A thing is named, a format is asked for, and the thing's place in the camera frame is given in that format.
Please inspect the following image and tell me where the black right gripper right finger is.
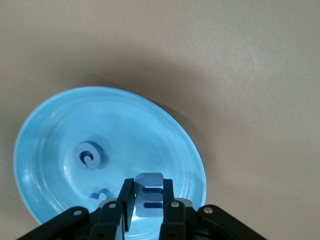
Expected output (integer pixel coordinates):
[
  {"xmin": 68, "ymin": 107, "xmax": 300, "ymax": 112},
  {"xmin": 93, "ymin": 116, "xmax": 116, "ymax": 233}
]
[{"xmin": 158, "ymin": 178, "xmax": 266, "ymax": 240}]

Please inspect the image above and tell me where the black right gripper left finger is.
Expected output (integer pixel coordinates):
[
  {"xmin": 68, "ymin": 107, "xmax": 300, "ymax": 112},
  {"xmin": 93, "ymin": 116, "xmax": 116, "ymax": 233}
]
[{"xmin": 18, "ymin": 177, "xmax": 136, "ymax": 240}]

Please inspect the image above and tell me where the blue foam letter x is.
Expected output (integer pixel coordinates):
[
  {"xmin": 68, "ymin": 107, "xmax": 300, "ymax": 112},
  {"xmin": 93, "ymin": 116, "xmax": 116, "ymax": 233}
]
[{"xmin": 88, "ymin": 187, "xmax": 112, "ymax": 205}]

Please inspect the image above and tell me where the blue foam letter m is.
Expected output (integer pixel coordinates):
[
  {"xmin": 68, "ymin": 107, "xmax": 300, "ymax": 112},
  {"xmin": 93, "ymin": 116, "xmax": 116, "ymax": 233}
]
[{"xmin": 134, "ymin": 172, "xmax": 165, "ymax": 218}]

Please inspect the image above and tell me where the blue foam letter c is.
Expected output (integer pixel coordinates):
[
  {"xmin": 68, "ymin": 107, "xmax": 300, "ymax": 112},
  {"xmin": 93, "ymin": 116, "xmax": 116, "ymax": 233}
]
[{"xmin": 73, "ymin": 140, "xmax": 106, "ymax": 171}]

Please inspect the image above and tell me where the blue plate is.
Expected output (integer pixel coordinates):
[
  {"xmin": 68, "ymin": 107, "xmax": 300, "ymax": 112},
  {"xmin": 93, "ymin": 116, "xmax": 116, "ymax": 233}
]
[{"xmin": 12, "ymin": 86, "xmax": 208, "ymax": 240}]

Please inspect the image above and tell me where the brown table cover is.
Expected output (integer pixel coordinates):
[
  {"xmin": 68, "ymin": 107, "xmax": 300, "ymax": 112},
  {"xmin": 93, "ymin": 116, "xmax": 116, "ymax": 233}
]
[{"xmin": 0, "ymin": 0, "xmax": 320, "ymax": 240}]

